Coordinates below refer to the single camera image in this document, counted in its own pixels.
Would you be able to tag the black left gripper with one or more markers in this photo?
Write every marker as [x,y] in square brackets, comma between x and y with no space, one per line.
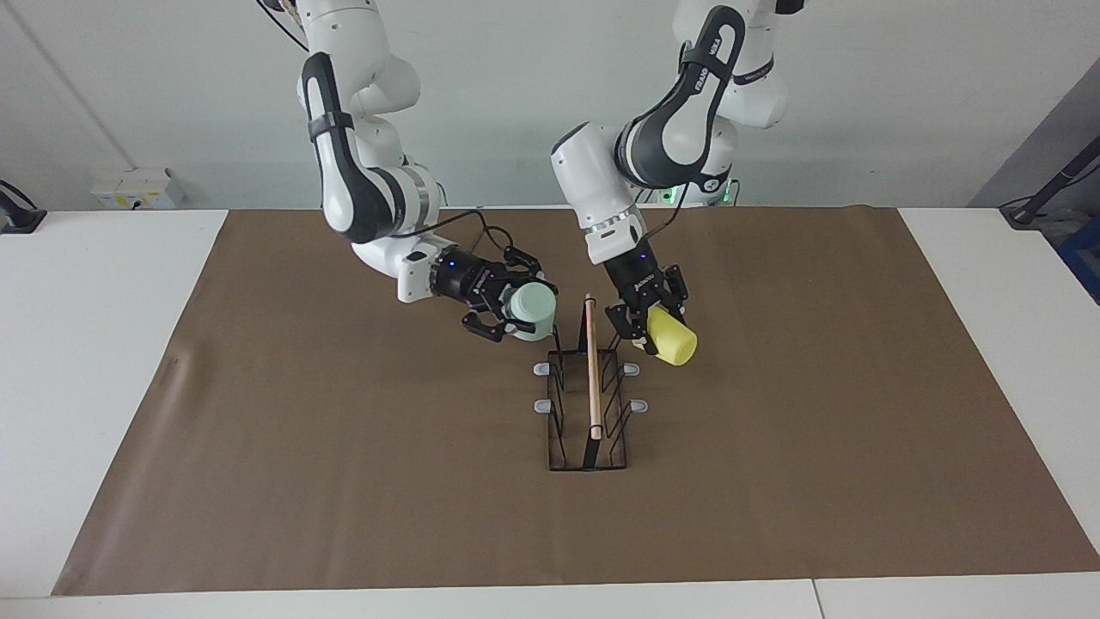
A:
[634,275]

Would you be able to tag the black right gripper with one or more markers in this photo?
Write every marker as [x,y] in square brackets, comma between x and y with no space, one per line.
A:
[460,277]

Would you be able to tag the pale green plastic cup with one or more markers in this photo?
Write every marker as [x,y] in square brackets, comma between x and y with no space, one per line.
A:
[533,308]

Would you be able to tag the yellow plastic cup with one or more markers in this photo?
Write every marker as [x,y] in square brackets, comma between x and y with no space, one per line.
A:
[675,340]

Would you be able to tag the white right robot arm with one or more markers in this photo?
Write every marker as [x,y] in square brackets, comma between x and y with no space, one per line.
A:
[352,155]

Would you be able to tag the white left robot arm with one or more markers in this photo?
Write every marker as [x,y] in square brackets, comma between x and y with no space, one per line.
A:
[679,129]

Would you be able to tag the brown paper table mat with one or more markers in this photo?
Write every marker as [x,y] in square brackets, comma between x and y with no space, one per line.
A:
[344,516]

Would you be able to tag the blue crate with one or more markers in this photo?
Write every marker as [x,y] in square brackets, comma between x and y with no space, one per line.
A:
[1084,258]

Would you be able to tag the black clamp stand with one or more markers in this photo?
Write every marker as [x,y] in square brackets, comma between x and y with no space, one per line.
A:
[17,215]

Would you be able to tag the white wall socket box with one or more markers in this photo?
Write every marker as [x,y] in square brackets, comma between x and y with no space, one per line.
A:
[137,189]

